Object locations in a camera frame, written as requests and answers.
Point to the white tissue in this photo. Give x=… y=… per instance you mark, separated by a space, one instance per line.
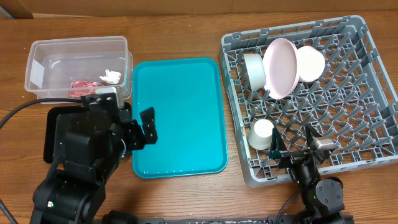
x=111 y=77

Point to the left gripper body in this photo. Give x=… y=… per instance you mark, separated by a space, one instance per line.
x=129 y=136

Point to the large pink plate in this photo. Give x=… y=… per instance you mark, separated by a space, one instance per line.
x=281 y=68

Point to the clear plastic storage bin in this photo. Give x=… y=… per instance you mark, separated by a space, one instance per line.
x=53 y=65

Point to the pink bowl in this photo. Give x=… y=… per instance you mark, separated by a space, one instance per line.
x=311 y=63

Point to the grey dishwasher rack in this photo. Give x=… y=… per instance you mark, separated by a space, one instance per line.
x=353 y=102

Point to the red foil wrapper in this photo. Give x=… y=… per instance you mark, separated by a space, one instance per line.
x=82 y=87

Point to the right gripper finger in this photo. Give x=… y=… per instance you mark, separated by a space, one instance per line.
x=311 y=133
x=277 y=145

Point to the black plastic tray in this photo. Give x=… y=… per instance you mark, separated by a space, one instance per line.
x=87 y=135

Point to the white paper cup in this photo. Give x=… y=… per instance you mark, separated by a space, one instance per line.
x=260 y=135

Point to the grey bowl with food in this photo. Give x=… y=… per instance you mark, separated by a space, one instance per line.
x=255 y=70

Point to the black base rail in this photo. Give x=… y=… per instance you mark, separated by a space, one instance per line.
x=121 y=217

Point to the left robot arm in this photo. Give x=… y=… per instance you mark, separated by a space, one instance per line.
x=72 y=193

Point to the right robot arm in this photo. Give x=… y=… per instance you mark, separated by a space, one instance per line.
x=322 y=198

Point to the teal serving tray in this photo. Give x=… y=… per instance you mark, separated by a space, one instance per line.
x=186 y=95

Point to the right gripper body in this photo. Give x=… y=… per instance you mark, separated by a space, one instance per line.
x=304 y=172

